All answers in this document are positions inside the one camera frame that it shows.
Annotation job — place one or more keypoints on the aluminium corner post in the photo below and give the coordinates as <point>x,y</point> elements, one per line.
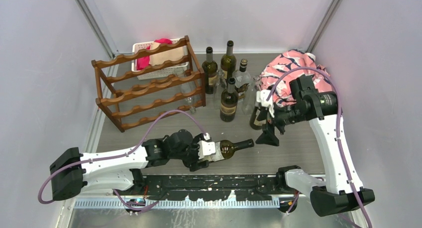
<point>95,21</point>
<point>329,14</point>

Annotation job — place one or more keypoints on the dark bottle cream label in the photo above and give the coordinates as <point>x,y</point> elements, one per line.
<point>258,118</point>

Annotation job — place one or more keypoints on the pink shark print cloth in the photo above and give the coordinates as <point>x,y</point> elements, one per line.
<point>286,62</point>

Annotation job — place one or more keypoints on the clear glass bottle by cloth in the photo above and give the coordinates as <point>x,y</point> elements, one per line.
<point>250,96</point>

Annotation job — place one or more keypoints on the dark bottle white label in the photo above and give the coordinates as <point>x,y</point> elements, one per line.
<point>225,149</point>

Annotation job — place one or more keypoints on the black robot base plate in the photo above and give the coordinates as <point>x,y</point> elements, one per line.
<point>208,187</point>

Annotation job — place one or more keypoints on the aluminium frame rail front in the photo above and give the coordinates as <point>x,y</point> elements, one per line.
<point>115,201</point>

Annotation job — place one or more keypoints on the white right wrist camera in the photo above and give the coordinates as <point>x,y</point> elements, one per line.
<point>265,102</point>

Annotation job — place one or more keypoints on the wooden wine rack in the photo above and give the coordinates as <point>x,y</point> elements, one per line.
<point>108,98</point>

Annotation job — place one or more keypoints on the aluminium corner post right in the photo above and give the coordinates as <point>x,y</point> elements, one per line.
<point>329,14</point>

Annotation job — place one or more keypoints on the dark bottle brown label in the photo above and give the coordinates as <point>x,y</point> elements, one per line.
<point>228,101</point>

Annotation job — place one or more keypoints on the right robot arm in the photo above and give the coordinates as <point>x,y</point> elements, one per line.
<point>342,190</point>

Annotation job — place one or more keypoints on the white plastic basket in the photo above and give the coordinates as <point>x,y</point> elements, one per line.
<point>158,73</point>

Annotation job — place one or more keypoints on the dark green bottle far back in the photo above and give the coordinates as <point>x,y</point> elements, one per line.
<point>228,61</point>

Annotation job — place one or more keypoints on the clear bottle with dark cap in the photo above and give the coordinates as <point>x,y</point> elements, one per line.
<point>242,79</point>

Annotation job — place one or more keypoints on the small clear glass bottle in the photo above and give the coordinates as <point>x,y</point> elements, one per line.
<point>218,87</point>

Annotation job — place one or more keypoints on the dark green bottle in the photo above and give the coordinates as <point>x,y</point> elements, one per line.
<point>228,61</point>
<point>210,68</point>

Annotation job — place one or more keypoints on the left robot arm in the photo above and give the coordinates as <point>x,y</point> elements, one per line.
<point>73,172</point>

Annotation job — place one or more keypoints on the aluminium corner post left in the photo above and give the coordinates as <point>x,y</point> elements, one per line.
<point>95,21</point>

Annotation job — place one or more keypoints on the dark green bottle far left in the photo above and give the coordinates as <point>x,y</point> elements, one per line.
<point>210,68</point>

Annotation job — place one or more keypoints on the beige folded cloth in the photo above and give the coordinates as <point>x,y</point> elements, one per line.
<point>159,58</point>

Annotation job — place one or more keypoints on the red cloth in basket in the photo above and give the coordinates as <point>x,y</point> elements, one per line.
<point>143,62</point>

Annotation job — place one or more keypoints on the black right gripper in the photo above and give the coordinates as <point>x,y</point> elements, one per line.
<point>268,136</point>

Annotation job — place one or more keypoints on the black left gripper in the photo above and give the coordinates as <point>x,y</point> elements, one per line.
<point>190,163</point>

